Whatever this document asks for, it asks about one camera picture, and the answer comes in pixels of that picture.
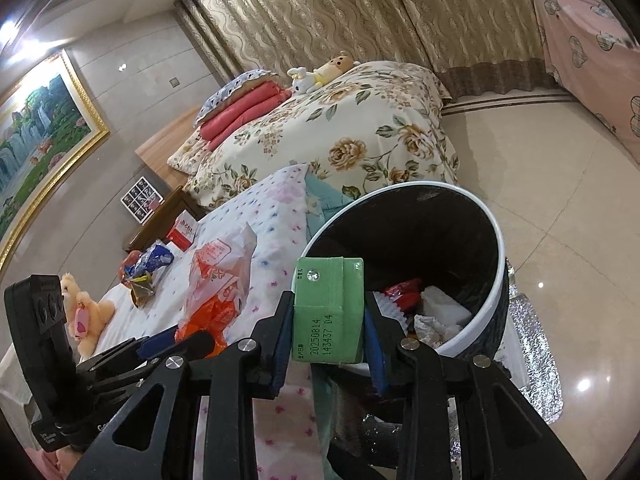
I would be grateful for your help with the wooden nightstand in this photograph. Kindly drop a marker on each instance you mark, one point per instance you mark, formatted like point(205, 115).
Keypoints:
point(155, 225)

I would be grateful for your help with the green carton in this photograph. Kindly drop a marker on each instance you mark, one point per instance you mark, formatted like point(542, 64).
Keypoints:
point(325, 310)

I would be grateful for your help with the dotted frilled pillow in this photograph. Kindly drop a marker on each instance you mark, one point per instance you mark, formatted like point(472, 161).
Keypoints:
point(235, 87)

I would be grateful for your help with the red white box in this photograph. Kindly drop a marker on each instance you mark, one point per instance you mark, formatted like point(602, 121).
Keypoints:
point(182, 230)

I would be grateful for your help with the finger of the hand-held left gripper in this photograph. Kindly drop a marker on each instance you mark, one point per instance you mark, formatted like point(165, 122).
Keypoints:
point(110, 370)
point(157, 345)

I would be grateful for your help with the folded red blanket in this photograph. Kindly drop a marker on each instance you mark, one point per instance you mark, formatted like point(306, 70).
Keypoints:
point(245, 110)

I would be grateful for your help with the brown snack wrapper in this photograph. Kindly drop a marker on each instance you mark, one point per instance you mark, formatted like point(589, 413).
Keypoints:
point(142, 294)

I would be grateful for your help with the beige teddy bear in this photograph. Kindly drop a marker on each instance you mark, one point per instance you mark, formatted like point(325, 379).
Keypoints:
point(85, 315)

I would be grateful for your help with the white trash bin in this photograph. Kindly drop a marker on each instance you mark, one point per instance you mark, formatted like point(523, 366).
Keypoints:
point(425, 230)

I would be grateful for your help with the bed with floral quilt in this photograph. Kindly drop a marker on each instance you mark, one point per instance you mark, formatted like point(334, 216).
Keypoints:
point(340, 135)

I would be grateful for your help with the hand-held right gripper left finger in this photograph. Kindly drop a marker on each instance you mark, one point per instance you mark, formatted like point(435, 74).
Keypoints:
point(281, 360)

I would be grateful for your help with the wooden headboard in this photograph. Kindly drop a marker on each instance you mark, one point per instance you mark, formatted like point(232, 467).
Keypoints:
point(160, 145)

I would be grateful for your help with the white foam block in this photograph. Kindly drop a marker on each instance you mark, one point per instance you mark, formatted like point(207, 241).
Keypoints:
point(445, 305)

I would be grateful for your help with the orange clear plastic bag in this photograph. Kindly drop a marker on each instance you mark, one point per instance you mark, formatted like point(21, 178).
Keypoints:
point(222, 265)

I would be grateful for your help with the framed landscape painting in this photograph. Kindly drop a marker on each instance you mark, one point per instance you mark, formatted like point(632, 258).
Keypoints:
point(35, 140)

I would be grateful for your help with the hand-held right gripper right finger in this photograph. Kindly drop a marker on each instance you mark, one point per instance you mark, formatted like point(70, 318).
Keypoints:
point(376, 360)

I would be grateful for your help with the yellow plush toy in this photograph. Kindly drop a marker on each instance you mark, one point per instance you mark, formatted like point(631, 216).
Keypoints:
point(332, 67)

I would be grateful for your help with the white bunny plush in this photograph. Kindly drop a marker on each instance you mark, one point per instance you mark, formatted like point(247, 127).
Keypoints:
point(300, 80)

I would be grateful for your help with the pink covered furniture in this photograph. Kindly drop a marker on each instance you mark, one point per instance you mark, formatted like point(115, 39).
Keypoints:
point(590, 60)

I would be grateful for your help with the beige patterned curtain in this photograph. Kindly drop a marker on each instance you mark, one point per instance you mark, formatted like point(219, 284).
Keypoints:
point(375, 20)

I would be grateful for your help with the floral pillow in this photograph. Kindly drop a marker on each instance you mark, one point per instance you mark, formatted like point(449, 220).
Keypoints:
point(185, 155)

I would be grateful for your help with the white paper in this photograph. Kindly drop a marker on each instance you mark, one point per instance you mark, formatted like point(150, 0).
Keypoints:
point(435, 330)

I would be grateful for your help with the blue plastic bag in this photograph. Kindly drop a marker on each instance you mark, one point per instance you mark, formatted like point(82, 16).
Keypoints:
point(150, 260)

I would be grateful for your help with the red wrapper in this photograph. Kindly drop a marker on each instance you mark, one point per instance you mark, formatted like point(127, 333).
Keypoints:
point(402, 292)

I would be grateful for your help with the white foam fruit net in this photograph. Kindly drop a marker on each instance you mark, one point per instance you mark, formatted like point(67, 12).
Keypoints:
point(392, 312)

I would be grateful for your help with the photo frame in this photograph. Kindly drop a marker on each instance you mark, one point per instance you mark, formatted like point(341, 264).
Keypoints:
point(141, 200)

